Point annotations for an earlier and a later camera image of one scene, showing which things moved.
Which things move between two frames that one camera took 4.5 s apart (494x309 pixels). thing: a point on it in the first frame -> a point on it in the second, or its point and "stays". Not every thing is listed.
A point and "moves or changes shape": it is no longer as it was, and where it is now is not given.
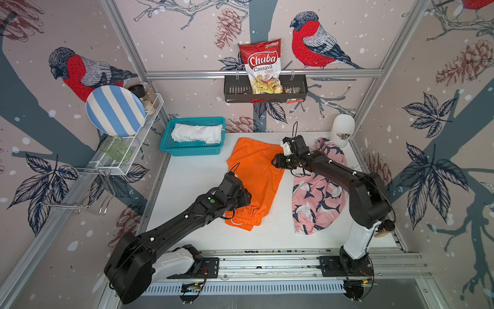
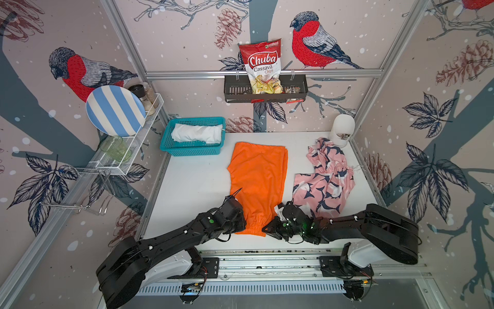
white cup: x=342 y=130 stays
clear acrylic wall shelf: x=118 y=153 stays
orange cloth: x=251 y=160 moves or changes shape
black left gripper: x=245 y=196 -> x=242 y=225
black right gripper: x=278 y=161 -> x=274 y=228
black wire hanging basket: x=238 y=89 stays
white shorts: x=211 y=134 stays
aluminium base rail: x=308 y=265 stays
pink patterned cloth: x=318 y=199 stays
